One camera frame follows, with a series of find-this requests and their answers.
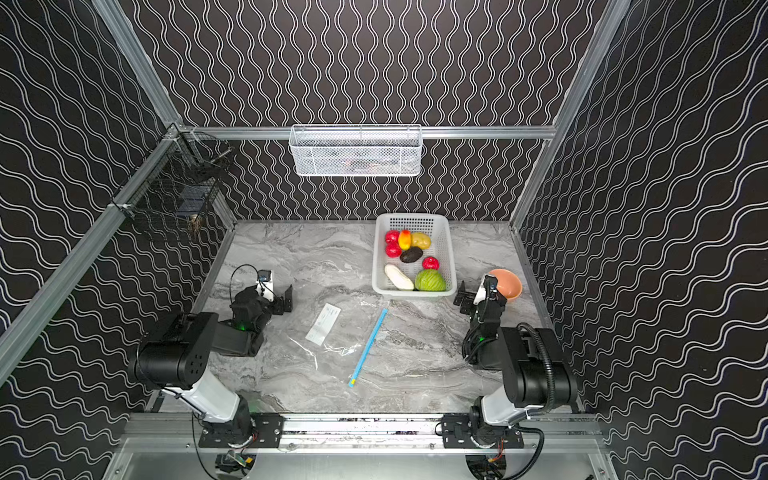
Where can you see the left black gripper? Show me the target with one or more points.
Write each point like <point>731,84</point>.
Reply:
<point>275,302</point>

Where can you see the clear zip top bag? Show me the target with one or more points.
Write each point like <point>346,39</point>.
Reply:
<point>339,339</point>

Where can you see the yellow potato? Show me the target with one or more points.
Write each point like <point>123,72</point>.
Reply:
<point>420,240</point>

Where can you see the red yellow mango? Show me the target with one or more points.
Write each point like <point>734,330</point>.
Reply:
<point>404,240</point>

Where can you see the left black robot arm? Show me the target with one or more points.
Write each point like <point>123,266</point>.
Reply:
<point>174,357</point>

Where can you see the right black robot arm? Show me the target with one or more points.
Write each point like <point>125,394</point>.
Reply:
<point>535,377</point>

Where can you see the green cabbage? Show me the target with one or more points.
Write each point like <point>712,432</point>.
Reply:
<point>430,280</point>

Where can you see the orange ceramic bowl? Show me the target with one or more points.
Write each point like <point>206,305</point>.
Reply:
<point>508,283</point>

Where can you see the white plastic basket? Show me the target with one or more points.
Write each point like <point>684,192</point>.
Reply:
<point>438,229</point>

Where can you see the white daikon radish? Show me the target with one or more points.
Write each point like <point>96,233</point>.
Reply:
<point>398,278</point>

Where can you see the black avocado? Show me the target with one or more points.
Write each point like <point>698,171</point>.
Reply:
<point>411,256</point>

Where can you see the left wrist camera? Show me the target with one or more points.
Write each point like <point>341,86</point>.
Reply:
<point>264,282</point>

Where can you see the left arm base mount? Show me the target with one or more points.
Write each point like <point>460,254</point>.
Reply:
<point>262,430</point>

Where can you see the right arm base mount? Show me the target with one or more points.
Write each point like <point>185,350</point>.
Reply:
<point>470,431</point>

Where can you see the white mesh wall basket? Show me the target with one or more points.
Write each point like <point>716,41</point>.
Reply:
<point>357,150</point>

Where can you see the aluminium front rail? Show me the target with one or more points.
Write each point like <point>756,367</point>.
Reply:
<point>439,434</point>

